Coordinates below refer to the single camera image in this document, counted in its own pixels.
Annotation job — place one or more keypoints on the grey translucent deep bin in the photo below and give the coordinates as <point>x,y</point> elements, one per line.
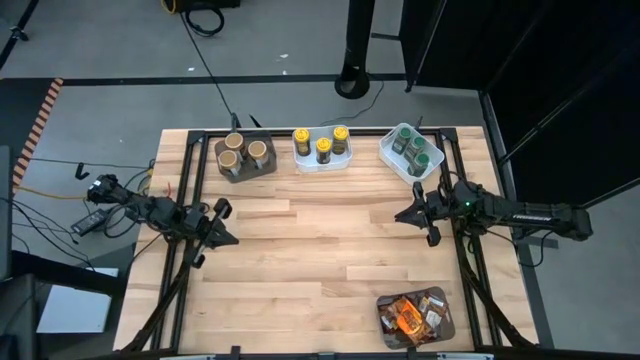
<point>245,172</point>

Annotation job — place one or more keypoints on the white square bin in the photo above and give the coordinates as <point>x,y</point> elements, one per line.
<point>312,165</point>

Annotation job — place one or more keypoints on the black aluminium table frame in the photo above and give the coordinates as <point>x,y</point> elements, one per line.
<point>285,133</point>

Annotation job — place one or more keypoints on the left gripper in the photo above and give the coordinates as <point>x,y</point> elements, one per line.
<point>200,225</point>

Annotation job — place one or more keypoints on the orange spice packet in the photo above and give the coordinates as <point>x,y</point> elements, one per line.
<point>407,315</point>
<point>425,337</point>

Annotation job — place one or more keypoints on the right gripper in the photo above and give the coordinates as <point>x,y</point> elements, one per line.
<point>441,210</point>

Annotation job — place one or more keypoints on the black pole with round base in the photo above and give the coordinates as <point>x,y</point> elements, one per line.
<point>357,40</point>

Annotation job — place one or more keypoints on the black equipment box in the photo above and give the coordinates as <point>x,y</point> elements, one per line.
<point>210,4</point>

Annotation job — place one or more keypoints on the brown spice packet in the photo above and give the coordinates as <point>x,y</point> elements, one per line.
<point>434,307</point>
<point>388,321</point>

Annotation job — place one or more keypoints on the black curtain partition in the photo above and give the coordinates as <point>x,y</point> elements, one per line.
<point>550,75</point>

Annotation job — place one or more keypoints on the black power adapter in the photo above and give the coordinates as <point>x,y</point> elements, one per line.
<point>89,222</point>

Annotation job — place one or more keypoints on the yellow lid spice can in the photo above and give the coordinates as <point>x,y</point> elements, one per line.
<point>323,150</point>
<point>340,140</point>
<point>302,141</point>

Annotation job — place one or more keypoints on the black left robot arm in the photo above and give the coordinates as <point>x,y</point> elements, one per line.
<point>150,207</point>

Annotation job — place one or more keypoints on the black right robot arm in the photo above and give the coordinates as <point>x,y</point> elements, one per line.
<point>535,217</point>

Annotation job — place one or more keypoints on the orange black hazard tape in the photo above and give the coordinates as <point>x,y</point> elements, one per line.
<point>42,117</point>

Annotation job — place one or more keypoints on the green lid spice jar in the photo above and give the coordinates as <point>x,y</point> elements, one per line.
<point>402,140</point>
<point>415,148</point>
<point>421,164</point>

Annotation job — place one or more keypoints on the black tripod leg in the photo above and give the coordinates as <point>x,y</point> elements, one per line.
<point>19,33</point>

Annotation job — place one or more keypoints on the tan lid spice jar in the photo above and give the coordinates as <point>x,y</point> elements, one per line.
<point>234,141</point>
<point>258,150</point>
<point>228,160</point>

